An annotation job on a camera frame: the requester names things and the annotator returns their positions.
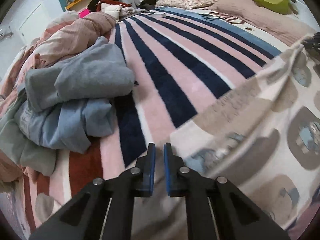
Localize pink shopping bag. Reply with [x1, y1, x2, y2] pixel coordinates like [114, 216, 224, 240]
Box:
[79, 8, 90, 18]

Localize small white remote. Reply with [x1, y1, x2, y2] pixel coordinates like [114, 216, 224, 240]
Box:
[148, 11, 167, 18]

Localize clothes pile on chair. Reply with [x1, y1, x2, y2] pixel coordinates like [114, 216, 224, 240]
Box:
[87, 0, 147, 22]

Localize yellow white shelf cabinet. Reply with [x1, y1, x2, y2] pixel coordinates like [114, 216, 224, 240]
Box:
[65, 0, 92, 12]

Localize pink ribbed pillow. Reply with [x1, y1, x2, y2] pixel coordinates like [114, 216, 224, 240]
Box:
[208, 0, 316, 46]

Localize grey blue folded clothes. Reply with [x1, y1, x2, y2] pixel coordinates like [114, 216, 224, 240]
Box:
[1, 36, 135, 176]

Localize bear print pajama pants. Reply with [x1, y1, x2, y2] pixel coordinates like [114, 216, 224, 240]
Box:
[130, 35, 319, 239]

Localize floral pink pillow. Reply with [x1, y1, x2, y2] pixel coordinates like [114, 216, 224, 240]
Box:
[155, 0, 219, 9]

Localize pink striped crumpled duvet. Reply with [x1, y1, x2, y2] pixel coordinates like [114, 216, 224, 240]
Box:
[0, 11, 118, 183]

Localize striped fleece bed blanket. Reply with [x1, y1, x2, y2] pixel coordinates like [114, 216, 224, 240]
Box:
[23, 7, 288, 231]

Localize white room door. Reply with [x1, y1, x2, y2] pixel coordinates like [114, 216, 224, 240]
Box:
[18, 4, 51, 44]

